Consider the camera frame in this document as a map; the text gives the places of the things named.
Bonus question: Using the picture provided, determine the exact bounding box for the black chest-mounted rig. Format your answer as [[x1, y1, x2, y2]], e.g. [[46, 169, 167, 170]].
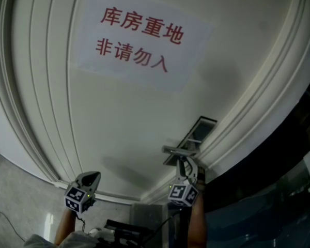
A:
[[97, 219, 156, 248]]

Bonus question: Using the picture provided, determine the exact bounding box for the black floor power cable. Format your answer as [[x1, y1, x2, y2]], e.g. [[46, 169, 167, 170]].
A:
[[0, 210, 27, 243]]

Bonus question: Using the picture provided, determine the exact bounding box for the person's left forearm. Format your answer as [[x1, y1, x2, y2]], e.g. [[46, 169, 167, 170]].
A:
[[54, 207, 79, 246]]

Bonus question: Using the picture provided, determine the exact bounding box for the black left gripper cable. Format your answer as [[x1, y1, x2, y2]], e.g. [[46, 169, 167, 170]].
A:
[[76, 212, 87, 233]]

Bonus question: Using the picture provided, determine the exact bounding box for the white paper sign red lettering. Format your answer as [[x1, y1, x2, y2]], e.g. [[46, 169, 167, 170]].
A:
[[68, 0, 215, 93]]

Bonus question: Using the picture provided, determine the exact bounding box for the person's right forearm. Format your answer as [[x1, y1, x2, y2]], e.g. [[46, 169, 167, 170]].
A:
[[187, 190, 208, 248]]

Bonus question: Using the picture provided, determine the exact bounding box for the grey marble plinth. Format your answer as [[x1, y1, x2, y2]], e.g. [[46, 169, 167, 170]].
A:
[[130, 203, 172, 242]]

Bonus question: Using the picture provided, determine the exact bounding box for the white door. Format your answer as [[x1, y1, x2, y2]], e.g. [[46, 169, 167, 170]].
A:
[[10, 0, 302, 204]]

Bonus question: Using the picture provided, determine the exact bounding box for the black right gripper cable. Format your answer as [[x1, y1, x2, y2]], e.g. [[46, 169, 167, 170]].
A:
[[149, 207, 183, 243]]

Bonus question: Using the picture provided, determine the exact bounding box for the person's grey clothing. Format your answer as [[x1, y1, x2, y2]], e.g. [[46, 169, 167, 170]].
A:
[[22, 230, 102, 248]]

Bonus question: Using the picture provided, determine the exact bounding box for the black door lock plate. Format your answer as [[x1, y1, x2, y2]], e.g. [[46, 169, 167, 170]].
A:
[[163, 116, 218, 166]]

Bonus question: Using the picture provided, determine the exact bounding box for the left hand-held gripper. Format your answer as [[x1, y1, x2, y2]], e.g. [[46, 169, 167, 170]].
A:
[[64, 171, 101, 213]]

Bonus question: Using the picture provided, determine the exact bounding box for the silver door lever handle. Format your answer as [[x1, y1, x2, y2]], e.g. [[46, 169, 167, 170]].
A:
[[162, 145, 197, 157]]

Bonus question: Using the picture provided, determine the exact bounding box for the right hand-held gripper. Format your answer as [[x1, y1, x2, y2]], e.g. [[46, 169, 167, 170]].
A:
[[167, 158, 199, 207]]

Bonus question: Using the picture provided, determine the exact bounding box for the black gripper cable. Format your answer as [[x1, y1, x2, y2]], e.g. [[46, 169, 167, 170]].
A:
[[149, 207, 183, 243], [76, 212, 87, 233]]

